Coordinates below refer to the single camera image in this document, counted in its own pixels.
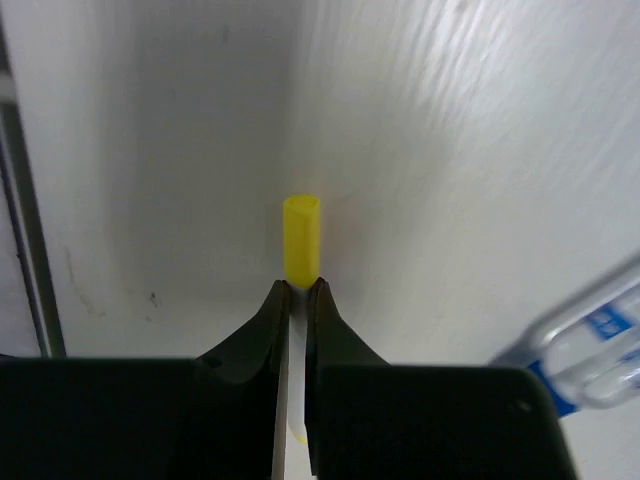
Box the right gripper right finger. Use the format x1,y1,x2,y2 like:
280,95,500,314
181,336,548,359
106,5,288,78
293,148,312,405
305,279,576,479

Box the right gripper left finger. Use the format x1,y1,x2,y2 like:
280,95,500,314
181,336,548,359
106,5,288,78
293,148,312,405
1,281,291,479

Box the yellow tip marker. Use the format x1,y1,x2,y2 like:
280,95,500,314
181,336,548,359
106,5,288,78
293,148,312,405
283,195,321,445

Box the clear blue spray bottle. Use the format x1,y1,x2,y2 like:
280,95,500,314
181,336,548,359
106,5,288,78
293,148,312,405
490,254,639,417

